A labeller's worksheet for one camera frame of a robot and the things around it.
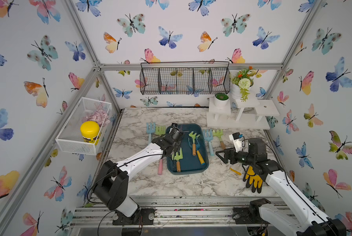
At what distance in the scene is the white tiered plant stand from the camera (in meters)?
1.01

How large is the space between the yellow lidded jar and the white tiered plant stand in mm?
678

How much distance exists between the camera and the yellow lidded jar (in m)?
0.65
